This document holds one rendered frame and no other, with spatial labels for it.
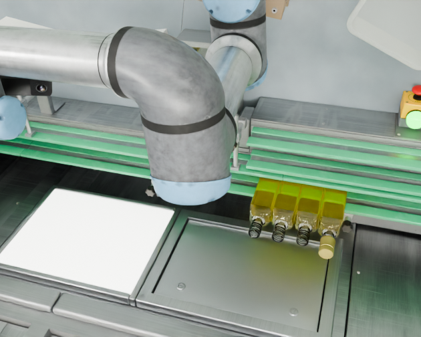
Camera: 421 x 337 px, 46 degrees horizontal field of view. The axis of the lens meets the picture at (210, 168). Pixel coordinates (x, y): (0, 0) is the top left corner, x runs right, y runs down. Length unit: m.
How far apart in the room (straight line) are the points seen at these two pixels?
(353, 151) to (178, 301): 0.57
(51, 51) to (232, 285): 0.77
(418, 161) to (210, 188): 0.70
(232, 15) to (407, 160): 0.56
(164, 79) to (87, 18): 0.94
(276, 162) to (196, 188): 0.67
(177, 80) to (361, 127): 0.79
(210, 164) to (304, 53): 0.74
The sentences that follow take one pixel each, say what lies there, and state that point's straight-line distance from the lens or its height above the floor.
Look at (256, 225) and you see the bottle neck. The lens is 1.22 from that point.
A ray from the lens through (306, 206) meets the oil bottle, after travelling 1.25.
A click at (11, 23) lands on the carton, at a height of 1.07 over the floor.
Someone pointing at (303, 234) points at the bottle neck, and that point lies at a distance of 1.20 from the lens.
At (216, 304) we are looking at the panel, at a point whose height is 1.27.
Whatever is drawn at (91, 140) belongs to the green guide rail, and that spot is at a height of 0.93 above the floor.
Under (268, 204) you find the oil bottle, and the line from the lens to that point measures 1.25.
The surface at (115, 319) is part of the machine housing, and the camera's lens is 1.24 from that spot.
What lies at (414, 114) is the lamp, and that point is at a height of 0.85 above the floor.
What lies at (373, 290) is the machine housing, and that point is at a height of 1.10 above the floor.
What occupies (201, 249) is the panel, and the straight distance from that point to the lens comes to 1.35.
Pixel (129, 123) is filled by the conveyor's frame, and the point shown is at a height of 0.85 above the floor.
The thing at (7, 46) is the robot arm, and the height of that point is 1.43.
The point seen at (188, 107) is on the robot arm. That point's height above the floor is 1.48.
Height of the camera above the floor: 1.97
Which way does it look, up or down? 49 degrees down
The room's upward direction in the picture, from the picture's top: 154 degrees counter-clockwise
